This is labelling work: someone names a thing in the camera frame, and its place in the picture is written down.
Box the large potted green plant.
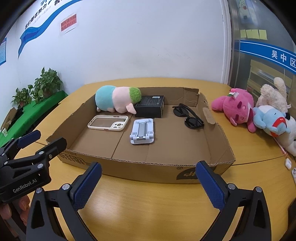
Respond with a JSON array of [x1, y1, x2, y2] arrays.
[[28, 67, 63, 103]]

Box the white folding phone stand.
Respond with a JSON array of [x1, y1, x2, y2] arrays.
[[129, 118, 155, 145]]

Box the cream phone case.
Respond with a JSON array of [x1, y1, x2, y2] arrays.
[[87, 115, 129, 132]]

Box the blue pink green plush toy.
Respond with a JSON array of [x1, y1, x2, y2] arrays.
[[95, 85, 142, 114]]

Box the small potted green plant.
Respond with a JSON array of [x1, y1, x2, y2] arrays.
[[11, 88, 32, 108]]

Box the blue wall poster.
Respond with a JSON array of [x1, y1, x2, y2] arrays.
[[0, 38, 7, 67]]

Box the person's left hand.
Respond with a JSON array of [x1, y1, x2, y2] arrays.
[[0, 195, 31, 220]]

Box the small brown carton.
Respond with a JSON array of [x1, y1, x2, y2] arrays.
[[0, 108, 18, 132]]

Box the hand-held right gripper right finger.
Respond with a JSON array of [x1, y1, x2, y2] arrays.
[[195, 161, 272, 241]]

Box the green cloth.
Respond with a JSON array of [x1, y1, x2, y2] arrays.
[[0, 90, 69, 148]]

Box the cardboard box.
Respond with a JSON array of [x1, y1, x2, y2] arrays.
[[46, 86, 236, 184]]

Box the blue door sign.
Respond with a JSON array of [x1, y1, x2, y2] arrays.
[[239, 40, 296, 75]]

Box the red wall notice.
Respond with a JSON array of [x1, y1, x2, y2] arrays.
[[60, 14, 78, 36]]

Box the cream plush toy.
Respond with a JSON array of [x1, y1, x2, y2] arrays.
[[255, 77, 296, 151]]

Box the black product box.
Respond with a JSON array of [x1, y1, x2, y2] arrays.
[[134, 95, 165, 118]]

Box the light blue plush toy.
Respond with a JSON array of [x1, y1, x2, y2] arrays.
[[253, 105, 292, 138]]

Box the black sunglasses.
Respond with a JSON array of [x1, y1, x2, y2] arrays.
[[172, 103, 205, 129]]

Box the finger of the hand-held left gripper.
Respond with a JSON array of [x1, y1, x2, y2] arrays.
[[0, 130, 42, 163], [6, 137, 68, 167]]

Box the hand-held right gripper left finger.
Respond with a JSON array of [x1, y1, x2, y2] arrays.
[[26, 161, 102, 241]]

